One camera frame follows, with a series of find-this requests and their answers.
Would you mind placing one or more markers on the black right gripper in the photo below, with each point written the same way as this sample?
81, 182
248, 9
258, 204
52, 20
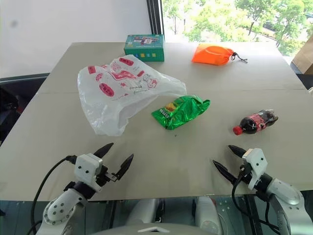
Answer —
245, 176

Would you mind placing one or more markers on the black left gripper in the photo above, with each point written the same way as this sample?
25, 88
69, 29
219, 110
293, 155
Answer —
105, 176

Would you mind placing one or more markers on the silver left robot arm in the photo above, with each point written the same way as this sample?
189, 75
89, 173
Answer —
61, 208

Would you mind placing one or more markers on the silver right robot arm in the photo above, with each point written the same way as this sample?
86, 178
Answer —
286, 193

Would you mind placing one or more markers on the cola bottle with red cap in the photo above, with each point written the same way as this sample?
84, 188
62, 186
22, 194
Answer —
254, 121

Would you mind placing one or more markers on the white red-printed plastic bag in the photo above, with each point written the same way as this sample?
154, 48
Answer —
110, 98

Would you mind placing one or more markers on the silver robot torso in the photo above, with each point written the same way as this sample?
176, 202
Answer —
146, 215

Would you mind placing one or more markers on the green foil snack bag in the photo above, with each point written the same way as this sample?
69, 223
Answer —
181, 110

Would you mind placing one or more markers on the green cardboard box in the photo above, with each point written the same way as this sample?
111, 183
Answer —
144, 51

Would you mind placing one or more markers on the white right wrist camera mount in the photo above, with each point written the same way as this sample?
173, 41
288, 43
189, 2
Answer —
258, 161

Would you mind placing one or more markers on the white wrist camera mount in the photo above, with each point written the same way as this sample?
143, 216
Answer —
258, 161
85, 166

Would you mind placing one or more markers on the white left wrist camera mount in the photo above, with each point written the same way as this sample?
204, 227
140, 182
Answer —
85, 166

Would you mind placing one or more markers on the black window frame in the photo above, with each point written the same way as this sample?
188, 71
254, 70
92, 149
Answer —
155, 17

